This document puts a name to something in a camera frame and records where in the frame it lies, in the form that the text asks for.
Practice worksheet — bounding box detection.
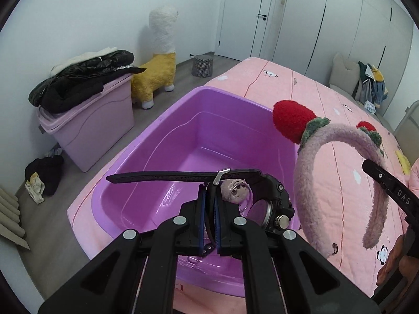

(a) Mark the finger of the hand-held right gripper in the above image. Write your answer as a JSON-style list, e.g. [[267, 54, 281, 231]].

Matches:
[[371, 226, 419, 305], [362, 159, 419, 218]]

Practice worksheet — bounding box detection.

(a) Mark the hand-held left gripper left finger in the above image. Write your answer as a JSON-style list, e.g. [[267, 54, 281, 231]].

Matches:
[[37, 183, 208, 314]]

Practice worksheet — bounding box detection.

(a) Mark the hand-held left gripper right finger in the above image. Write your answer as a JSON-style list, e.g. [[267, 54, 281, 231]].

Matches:
[[213, 186, 382, 314]]

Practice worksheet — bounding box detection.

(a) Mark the black wrist watch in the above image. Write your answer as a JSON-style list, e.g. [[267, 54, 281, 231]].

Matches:
[[106, 168, 293, 236]]

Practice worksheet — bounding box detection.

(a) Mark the pink plush strawberry headband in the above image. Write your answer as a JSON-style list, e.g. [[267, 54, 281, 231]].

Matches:
[[273, 100, 398, 257]]

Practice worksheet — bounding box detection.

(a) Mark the purple plastic tub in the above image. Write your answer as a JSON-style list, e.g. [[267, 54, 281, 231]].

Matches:
[[91, 87, 302, 298]]

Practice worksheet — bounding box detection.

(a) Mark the pink quilt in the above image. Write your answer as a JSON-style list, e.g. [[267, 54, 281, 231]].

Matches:
[[404, 157, 419, 192]]

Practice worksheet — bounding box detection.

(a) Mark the yellow item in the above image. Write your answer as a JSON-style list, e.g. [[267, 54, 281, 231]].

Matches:
[[395, 150, 411, 175]]

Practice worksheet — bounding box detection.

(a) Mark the pink printed bedsheet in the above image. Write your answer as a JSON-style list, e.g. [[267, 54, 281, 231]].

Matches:
[[67, 56, 419, 301]]

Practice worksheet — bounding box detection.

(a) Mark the grey chair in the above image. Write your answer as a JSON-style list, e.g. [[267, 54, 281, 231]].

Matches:
[[394, 100, 419, 141]]

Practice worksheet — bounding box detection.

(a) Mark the pile of clothes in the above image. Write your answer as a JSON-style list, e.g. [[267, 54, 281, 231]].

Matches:
[[355, 60, 388, 108]]

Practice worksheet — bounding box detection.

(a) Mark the beige chair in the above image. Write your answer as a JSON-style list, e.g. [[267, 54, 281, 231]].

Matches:
[[329, 52, 361, 97]]

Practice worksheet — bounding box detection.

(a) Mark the pink lidded storage box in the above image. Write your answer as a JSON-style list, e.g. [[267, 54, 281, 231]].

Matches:
[[37, 72, 135, 172]]

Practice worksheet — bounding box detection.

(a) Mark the checkered waste basket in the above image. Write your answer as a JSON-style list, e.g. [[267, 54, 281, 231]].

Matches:
[[191, 54, 214, 78]]

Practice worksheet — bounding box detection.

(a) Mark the white and yellow alpaca plush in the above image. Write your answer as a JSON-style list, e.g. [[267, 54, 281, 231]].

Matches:
[[131, 5, 180, 109]]

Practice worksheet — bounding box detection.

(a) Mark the black clothing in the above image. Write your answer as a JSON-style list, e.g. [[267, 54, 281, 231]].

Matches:
[[25, 155, 64, 197]]

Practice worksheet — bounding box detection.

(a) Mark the white and yellow cloth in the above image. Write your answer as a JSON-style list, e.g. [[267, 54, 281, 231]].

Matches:
[[26, 173, 45, 205]]

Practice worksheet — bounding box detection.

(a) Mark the white wardrobe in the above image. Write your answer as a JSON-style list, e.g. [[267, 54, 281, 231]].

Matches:
[[272, 0, 413, 105]]

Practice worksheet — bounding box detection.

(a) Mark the black puffer jacket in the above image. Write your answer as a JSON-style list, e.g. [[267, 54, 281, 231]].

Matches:
[[29, 50, 146, 113]]

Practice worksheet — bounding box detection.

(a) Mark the white garment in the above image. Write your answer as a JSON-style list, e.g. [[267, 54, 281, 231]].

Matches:
[[51, 47, 117, 76]]

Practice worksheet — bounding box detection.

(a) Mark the white door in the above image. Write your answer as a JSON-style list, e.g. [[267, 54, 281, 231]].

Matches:
[[218, 0, 289, 61]]

